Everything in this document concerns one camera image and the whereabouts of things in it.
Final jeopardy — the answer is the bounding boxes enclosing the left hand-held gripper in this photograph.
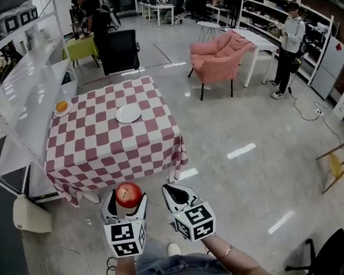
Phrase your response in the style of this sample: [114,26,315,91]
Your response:
[99,185,155,259]

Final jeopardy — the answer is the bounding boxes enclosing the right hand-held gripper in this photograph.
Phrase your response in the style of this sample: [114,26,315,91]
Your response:
[160,178,218,245]

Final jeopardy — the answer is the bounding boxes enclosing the red apple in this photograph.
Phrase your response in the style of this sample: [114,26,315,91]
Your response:
[114,181,145,210]

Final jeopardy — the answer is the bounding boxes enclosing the person's right forearm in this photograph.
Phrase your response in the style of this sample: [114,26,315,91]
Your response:
[202,227,293,275]

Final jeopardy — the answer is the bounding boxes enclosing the small white plate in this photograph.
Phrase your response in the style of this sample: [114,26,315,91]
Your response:
[53,100,75,117]

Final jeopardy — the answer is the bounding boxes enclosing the person's white shoe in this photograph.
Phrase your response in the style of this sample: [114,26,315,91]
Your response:
[166,242,182,257]

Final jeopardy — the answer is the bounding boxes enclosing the pink checkered tablecloth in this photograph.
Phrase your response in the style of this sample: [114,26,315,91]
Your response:
[36,73,193,211]

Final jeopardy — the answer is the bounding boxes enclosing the person's grey jeans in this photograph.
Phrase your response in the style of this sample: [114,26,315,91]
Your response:
[130,229,247,275]

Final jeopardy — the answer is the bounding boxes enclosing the beige plastic box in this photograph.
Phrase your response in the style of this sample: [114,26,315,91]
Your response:
[10,191,55,237]

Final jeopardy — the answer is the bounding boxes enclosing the pink armchair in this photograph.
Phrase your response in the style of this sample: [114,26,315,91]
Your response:
[183,27,260,103]

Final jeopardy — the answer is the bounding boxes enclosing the black mesh chair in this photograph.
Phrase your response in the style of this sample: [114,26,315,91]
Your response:
[98,28,143,80]

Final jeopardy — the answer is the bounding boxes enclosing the large white shelf rack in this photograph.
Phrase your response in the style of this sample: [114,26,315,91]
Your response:
[0,0,91,208]

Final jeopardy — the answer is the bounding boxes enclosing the green chair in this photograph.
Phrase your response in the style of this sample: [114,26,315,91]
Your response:
[60,33,101,71]

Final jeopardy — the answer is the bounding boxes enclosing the black swivel office chair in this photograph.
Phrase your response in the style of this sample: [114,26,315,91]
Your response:
[280,222,344,275]

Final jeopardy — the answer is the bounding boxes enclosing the round white side table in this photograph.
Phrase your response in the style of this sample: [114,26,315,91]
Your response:
[196,18,222,44]

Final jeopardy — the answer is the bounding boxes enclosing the long white table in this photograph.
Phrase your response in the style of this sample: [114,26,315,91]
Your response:
[229,23,284,90]

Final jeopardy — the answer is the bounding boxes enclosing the white office desk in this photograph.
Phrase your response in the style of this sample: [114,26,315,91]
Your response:
[136,0,178,30]

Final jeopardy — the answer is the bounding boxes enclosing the grey refrigerator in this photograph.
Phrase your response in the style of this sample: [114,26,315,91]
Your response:
[305,33,344,102]

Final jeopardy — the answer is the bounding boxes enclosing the white shelf rack with clutter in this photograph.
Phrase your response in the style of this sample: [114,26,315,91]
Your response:
[233,0,342,93]

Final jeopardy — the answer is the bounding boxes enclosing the white floor cable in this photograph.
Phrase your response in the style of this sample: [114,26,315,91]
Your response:
[44,244,93,275]

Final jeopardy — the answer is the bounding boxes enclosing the thin bracelet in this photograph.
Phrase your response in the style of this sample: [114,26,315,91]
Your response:
[218,244,235,259]

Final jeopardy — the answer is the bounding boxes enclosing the black floor cable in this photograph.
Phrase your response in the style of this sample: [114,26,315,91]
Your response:
[287,79,344,152]

